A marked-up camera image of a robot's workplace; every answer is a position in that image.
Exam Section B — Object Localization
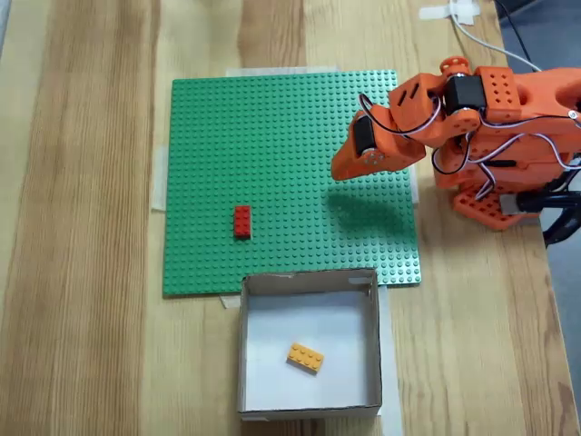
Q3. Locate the yellow lego block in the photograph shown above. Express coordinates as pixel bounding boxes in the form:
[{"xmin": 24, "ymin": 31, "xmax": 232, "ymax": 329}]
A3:
[{"xmin": 285, "ymin": 342, "xmax": 326, "ymax": 374}]

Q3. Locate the green lego baseplate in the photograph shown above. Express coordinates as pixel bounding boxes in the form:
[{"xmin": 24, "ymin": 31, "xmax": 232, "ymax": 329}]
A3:
[{"xmin": 162, "ymin": 69, "xmax": 423, "ymax": 299}]

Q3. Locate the red lego block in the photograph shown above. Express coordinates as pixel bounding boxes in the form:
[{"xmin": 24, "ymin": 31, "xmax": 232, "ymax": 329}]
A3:
[{"xmin": 233, "ymin": 204, "xmax": 252, "ymax": 240}]

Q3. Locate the open cardboard box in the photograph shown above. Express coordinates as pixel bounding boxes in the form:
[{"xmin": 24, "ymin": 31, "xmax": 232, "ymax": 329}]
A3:
[{"xmin": 236, "ymin": 267, "xmax": 384, "ymax": 421}]

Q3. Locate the black table clamp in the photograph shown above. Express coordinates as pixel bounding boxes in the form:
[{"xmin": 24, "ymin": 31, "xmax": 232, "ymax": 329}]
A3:
[{"xmin": 517, "ymin": 188, "xmax": 581, "ymax": 246}]

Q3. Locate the red white black servo wire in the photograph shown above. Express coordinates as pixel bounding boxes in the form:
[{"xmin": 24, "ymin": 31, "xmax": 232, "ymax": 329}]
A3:
[{"xmin": 358, "ymin": 93, "xmax": 444, "ymax": 137}]

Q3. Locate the white cable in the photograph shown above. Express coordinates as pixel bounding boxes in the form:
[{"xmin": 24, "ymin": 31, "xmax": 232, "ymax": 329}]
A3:
[{"xmin": 448, "ymin": 8, "xmax": 544, "ymax": 72}]

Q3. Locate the thin black cable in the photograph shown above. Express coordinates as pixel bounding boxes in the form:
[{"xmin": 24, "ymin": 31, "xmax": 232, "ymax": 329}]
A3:
[{"xmin": 494, "ymin": 0, "xmax": 535, "ymax": 63}]

